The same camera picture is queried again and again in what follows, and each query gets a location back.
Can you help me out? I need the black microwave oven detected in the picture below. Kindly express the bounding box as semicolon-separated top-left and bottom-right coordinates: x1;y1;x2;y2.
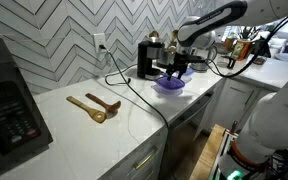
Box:
0;38;53;175

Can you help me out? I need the clear rectangular plastic container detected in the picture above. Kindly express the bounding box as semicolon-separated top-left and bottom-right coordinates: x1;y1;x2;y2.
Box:
181;75;192;84

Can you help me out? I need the black coffee maker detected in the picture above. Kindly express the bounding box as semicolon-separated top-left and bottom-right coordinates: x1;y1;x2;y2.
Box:
137;37;165;80

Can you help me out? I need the wooden butcher block cart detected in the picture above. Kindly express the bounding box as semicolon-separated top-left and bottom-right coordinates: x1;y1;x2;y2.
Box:
189;124;225;180

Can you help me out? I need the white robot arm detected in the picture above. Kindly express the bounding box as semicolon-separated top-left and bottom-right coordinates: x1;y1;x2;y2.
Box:
167;0;288;180

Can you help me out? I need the dark wooden spoon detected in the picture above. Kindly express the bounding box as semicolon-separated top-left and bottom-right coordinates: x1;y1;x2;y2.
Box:
86;93;121;113

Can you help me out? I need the black power cable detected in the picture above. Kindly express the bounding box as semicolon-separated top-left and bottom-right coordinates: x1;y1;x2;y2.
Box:
99;45;171;131

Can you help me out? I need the orange box on counter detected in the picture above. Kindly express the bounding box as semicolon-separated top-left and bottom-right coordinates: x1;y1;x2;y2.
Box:
231;39;251;61

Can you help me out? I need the blue rectangular container lid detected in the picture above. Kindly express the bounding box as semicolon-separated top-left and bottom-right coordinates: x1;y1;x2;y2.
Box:
163;68;194;77

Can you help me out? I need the purple round container lid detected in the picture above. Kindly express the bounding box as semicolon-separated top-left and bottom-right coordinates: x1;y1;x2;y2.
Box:
155;77;185;90

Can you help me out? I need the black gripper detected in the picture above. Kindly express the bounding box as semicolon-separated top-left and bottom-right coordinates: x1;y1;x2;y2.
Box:
166;53;205;80

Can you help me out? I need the white wall outlet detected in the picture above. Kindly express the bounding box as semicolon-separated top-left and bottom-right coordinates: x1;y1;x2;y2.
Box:
94;33;106;53

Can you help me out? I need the clear round plastic container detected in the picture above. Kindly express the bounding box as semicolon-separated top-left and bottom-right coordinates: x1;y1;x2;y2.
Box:
151;85;183;97

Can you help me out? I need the white cabinet drawer brass handle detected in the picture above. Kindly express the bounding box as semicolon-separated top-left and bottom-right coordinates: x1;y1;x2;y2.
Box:
100;126;169;180

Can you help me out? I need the silver electric kettle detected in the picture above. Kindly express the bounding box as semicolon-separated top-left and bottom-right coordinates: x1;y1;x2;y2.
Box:
191;30;217;72

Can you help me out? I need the steel utensil holder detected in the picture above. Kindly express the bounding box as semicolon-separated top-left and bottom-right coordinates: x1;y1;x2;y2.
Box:
157;45;176;69

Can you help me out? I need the light wooden spatula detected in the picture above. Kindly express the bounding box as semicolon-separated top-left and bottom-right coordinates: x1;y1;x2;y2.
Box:
67;96;107;123

